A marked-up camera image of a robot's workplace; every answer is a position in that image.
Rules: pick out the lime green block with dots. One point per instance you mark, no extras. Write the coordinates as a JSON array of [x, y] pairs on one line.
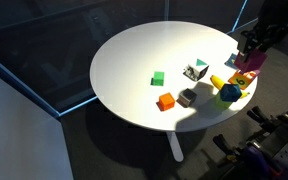
[[220, 103]]

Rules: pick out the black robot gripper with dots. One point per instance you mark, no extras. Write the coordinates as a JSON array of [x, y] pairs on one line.
[[271, 27]]

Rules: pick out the white table leg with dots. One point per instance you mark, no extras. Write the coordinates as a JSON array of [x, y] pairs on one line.
[[175, 146]]

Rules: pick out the blue number four card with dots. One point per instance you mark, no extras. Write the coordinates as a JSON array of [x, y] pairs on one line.
[[230, 61]]

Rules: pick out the orange number six cube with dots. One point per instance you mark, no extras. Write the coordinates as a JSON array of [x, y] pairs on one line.
[[243, 79]]

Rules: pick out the grey dark cube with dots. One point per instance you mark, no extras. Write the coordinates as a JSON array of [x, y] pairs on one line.
[[187, 97]]

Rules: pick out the purple orange clamp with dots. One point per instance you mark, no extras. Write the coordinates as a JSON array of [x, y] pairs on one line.
[[255, 159]]

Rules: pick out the pink cube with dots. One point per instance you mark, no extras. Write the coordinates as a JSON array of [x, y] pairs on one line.
[[250, 61]]

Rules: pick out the black clamp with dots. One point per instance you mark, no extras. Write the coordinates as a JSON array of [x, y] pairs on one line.
[[267, 124]]

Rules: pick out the yellow banana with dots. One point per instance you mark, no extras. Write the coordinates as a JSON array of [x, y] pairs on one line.
[[219, 83]]

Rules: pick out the white picture cube green triangle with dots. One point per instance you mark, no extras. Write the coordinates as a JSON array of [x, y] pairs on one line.
[[196, 70]]

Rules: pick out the blue cube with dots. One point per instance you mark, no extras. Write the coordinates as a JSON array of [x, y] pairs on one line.
[[230, 92]]

